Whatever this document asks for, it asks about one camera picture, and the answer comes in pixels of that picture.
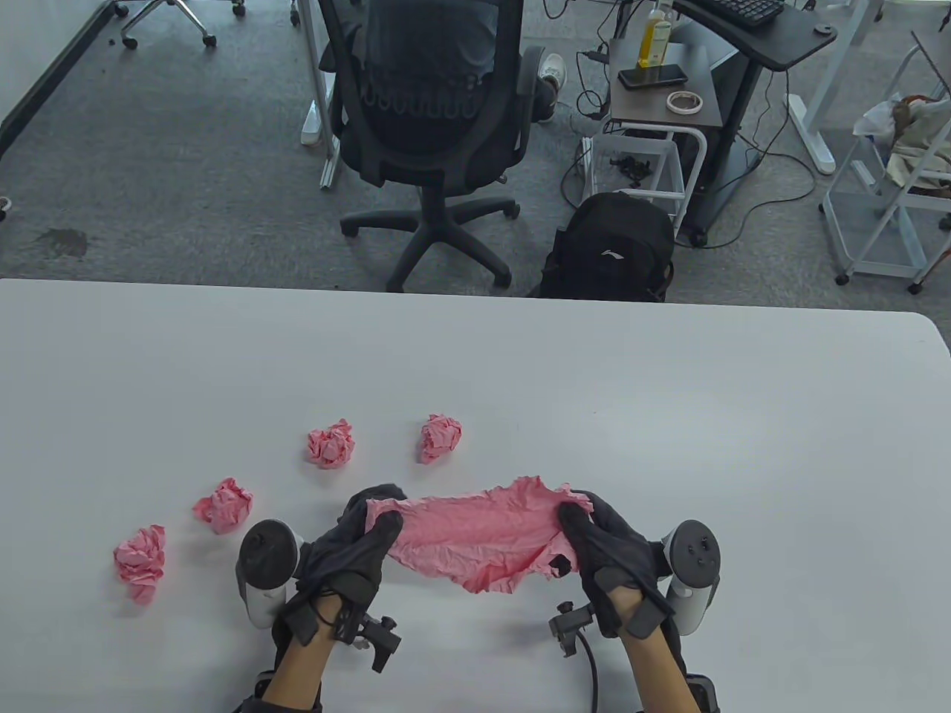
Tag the beige cloth bundle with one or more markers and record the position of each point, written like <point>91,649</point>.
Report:
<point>914,148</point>

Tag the white wheeled cart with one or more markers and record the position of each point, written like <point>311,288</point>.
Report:
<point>884,238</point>

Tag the black smartphone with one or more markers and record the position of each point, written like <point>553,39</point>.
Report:
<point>652,76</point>

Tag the black keyboard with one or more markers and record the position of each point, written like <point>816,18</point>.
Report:
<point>743,9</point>

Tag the person's right hand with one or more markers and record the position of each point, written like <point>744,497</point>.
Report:
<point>609,557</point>

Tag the person's left forearm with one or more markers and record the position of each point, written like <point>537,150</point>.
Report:
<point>297,672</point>

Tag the white desk leg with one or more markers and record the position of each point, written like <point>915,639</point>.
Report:
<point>813,137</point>
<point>313,122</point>

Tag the black standing desk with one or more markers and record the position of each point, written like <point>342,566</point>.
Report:
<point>787,37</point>

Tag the black backpack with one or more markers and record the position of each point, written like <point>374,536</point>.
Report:
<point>609,238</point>

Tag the clear bottle yellow liquid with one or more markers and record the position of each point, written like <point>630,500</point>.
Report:
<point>656,37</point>

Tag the black mesh office chair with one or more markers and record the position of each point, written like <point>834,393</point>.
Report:
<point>423,148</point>

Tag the white power strip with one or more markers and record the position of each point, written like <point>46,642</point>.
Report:
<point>586,167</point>

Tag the black white tracking controller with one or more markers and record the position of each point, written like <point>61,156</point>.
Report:
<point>267,549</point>
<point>695,553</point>

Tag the white tape roll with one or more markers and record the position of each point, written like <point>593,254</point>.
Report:
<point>669,102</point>

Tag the grey white side table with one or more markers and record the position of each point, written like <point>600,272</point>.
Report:
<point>639,104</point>

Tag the person's left hand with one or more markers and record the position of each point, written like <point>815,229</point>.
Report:
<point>349,564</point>

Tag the black wrist camera rig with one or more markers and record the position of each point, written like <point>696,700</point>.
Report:
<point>568,627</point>
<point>379,639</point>

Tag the person's right forearm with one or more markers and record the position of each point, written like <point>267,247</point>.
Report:
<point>657,668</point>

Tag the silver chair base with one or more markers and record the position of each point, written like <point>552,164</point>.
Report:
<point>131,41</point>

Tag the pink paper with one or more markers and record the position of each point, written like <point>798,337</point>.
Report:
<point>330,445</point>
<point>226,509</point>
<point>475,535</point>
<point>141,561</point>
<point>440,438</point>

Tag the black clamp parts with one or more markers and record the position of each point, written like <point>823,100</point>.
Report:
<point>631,169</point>

